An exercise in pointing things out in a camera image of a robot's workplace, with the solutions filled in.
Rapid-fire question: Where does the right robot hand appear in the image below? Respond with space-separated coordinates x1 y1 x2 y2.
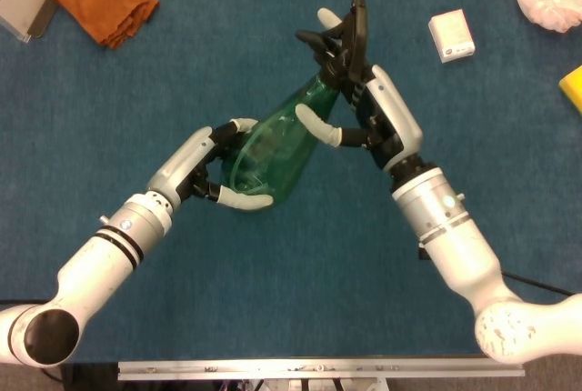
295 7 425 172

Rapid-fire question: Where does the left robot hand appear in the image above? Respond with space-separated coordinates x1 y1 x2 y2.
145 117 275 212

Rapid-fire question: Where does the green transparent plastic bottle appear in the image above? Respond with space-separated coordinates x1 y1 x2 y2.
221 0 370 213

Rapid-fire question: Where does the orange cloth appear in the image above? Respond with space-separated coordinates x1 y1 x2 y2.
50 0 161 51

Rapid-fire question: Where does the white small box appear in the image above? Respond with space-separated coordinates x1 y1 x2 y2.
426 8 477 65

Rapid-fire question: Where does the blue table cloth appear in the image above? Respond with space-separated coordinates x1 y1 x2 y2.
0 0 582 361

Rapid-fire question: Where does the yellow sponge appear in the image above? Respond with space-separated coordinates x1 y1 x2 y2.
557 65 582 116

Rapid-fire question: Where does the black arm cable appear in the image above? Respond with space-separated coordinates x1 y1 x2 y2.
499 271 577 297

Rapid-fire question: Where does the aluminium rail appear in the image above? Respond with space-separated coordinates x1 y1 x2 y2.
116 356 526 382

